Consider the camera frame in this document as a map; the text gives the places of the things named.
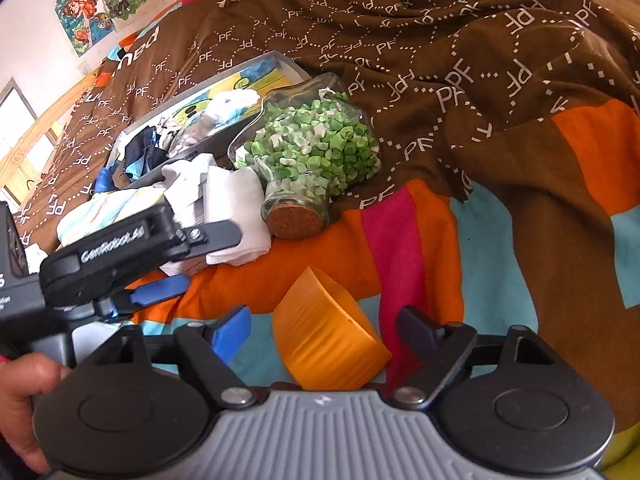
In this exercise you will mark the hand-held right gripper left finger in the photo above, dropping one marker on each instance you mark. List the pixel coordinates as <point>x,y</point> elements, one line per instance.
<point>232,330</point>

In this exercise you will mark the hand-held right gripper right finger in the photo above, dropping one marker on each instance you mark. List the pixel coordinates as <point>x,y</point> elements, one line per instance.
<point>417,330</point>

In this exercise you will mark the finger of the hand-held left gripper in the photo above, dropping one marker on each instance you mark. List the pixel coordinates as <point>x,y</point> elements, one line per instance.
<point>160,291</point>
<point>215,237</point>

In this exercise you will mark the white cloth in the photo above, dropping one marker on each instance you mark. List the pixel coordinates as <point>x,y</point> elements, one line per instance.
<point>235,210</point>

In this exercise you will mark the pastel striped cloth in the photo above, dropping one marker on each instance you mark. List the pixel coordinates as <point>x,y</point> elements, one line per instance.
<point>100,215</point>

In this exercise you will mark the navy cloth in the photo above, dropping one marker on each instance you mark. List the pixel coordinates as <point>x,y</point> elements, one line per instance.
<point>140,157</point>

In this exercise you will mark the white blue packet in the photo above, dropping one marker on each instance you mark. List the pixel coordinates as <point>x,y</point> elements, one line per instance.
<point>225,105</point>

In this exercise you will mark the grey tray with cartoon painting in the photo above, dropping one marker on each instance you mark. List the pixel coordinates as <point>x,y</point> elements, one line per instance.
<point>245,77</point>

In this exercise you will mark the person's left hand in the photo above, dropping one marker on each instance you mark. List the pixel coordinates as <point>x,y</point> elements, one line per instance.
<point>20,400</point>

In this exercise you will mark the white and orange carton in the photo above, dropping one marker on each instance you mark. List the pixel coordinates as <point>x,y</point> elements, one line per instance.
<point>175,266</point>

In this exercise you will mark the orange plastic cup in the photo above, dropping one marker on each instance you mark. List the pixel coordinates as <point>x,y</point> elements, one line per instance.
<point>325,340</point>

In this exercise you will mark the glass jar of green stars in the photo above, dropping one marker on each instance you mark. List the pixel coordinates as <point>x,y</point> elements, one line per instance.
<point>310,150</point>

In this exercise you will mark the brown patterned printed blanket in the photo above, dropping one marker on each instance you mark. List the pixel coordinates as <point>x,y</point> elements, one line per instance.
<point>500,110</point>

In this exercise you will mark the orange-haired girl wall poster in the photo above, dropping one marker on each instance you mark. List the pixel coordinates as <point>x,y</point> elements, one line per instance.
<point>80,15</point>

